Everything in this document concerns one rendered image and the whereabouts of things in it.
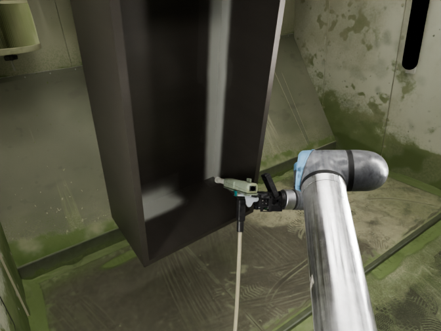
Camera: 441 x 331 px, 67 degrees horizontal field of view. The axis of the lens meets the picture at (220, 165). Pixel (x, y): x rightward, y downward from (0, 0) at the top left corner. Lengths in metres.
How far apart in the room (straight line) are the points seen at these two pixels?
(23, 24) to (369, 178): 1.80
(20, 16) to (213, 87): 1.07
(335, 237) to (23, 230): 1.85
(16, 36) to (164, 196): 1.11
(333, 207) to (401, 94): 2.14
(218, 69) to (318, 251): 1.06
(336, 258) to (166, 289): 1.35
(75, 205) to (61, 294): 0.51
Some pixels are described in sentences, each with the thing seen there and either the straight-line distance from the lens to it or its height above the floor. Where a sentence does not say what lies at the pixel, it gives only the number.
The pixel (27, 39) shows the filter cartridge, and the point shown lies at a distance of 2.11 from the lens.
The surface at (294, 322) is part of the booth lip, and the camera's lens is 1.77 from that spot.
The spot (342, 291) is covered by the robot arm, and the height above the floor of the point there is 0.93.
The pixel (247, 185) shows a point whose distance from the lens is 1.27.
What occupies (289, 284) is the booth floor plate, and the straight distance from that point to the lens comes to 1.91.
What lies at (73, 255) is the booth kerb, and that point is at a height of 0.10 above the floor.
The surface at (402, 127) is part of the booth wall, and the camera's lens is 2.92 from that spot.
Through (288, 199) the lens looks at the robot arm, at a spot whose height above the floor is 0.65.
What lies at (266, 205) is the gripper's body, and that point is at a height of 0.64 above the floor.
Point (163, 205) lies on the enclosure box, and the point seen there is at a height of 0.52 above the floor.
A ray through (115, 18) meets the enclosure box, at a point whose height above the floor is 1.40.
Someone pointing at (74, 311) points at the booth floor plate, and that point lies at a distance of 2.01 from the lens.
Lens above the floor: 1.42
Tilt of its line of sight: 26 degrees down
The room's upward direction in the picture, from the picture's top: 4 degrees counter-clockwise
